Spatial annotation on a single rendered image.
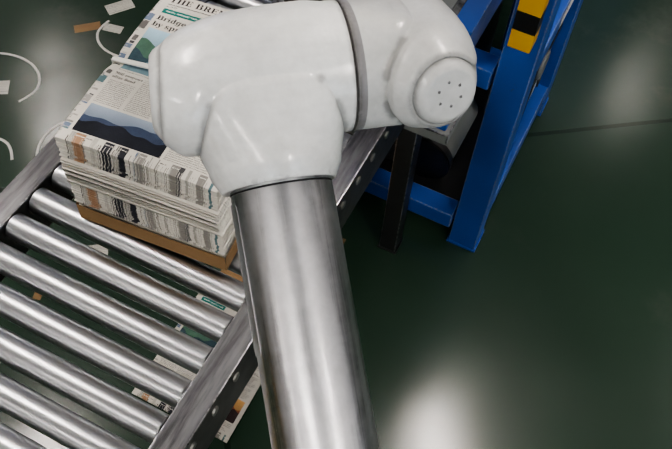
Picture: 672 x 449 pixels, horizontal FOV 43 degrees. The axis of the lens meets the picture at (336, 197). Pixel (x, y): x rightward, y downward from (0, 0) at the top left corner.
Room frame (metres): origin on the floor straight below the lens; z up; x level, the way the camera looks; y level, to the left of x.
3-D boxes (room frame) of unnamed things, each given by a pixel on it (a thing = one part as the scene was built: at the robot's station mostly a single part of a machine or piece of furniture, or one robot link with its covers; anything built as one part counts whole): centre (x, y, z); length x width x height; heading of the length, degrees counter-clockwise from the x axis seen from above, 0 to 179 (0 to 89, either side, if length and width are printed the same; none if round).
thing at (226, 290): (0.79, 0.34, 0.77); 0.47 x 0.05 x 0.05; 67
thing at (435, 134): (1.23, -0.20, 0.70); 0.10 x 0.10 x 0.03; 67
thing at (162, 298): (0.73, 0.37, 0.77); 0.47 x 0.05 x 0.05; 67
